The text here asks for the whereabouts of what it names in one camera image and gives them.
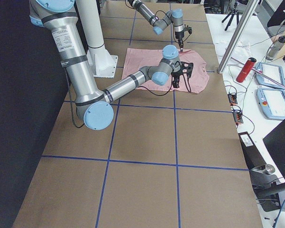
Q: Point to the red water bottle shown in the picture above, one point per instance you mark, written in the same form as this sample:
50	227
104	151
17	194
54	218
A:
249	64

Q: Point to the orange connector block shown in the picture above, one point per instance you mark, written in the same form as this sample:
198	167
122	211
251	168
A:
237	115
232	99

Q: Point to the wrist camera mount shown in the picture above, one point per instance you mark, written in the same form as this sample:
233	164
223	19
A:
188	29
187	69

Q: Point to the teach pendant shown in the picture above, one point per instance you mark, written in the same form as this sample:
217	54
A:
272	103
274	72

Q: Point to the lower orange connector block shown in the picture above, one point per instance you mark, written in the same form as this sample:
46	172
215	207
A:
237	115

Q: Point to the lower teach pendant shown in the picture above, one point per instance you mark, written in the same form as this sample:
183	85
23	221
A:
272	103

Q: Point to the clear dark-capped bottle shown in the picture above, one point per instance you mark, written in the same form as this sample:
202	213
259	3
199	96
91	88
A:
277	45

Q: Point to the black camera tripod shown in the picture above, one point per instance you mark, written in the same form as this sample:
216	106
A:
233	13

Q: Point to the black box with label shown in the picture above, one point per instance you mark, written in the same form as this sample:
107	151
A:
252	156

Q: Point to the black office chair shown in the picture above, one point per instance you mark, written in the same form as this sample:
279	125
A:
276	24

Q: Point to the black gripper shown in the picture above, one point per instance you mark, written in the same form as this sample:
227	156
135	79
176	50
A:
179	36
176	74

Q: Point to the black monitor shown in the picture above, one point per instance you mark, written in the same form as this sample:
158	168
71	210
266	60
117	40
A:
275	145

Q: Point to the crumpled white cloth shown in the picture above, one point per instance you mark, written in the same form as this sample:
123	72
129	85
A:
242	49

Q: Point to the upper teach pendant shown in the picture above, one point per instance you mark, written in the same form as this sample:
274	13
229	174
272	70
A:
274	72

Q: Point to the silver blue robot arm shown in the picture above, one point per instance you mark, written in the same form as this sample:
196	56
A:
172	17
76	30

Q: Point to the pink Snoopy t-shirt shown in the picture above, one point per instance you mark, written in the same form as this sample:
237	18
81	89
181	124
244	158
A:
138	58

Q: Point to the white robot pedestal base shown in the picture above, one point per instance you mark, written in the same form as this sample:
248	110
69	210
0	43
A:
102	63

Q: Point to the upper orange connector block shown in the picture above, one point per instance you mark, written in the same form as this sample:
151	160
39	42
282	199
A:
232	99

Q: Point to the aluminium frame post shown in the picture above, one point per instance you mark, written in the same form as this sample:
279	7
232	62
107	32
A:
241	24

